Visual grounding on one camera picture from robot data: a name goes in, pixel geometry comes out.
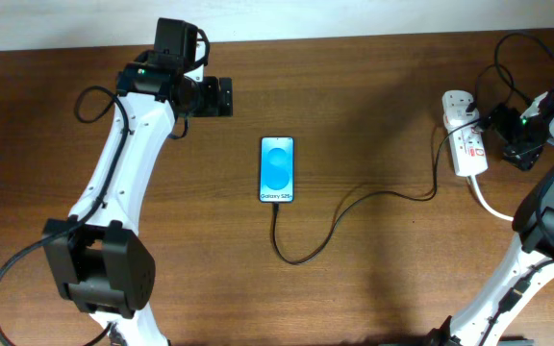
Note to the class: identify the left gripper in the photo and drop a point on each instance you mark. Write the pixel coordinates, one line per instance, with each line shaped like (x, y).
(212, 104)

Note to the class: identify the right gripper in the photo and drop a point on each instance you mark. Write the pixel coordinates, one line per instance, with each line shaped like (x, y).
(528, 153)

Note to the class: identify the blue Galaxy smartphone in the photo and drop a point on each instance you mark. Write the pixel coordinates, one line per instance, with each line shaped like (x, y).
(277, 169)

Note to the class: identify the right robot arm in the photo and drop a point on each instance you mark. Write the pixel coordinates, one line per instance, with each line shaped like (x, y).
(525, 270)

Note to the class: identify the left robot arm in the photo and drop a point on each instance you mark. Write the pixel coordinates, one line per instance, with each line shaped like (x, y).
(95, 255)

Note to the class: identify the white USB charger plug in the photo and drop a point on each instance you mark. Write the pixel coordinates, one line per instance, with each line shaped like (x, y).
(455, 117)

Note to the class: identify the white power strip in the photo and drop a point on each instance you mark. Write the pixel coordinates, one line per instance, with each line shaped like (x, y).
(466, 143)

